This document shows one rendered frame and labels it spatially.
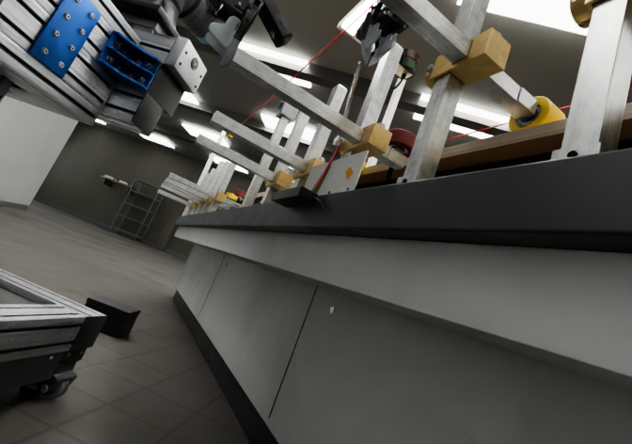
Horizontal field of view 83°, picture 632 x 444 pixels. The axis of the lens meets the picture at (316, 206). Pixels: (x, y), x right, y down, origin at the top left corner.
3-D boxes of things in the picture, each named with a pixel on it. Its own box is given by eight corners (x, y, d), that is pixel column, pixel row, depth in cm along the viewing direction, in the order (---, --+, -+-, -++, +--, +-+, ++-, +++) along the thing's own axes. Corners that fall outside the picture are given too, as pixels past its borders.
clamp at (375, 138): (368, 142, 75) (375, 121, 76) (335, 153, 87) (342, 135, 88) (387, 154, 77) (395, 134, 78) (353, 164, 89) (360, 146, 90)
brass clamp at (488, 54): (481, 50, 55) (490, 23, 56) (418, 81, 67) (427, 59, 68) (506, 72, 57) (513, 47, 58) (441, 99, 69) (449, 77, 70)
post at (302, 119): (254, 224, 122) (305, 104, 133) (251, 224, 125) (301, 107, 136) (263, 228, 123) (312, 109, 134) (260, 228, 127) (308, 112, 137)
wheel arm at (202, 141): (194, 143, 110) (200, 132, 111) (193, 146, 113) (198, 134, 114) (310, 203, 128) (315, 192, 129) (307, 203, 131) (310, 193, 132)
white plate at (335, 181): (350, 193, 71) (367, 149, 73) (297, 200, 94) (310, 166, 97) (353, 194, 71) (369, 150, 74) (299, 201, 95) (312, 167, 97)
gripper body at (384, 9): (385, 6, 74) (402, -39, 77) (361, 25, 82) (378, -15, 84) (411, 28, 77) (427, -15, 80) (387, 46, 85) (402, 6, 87)
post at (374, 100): (326, 215, 78) (394, 38, 89) (319, 215, 81) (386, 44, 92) (339, 222, 79) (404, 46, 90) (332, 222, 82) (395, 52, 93)
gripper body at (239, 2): (204, 16, 69) (229, -32, 72) (244, 42, 73) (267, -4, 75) (213, -7, 63) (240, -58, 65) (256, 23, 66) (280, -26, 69)
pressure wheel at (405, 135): (386, 167, 78) (402, 122, 80) (364, 172, 85) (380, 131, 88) (412, 184, 81) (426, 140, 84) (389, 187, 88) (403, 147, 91)
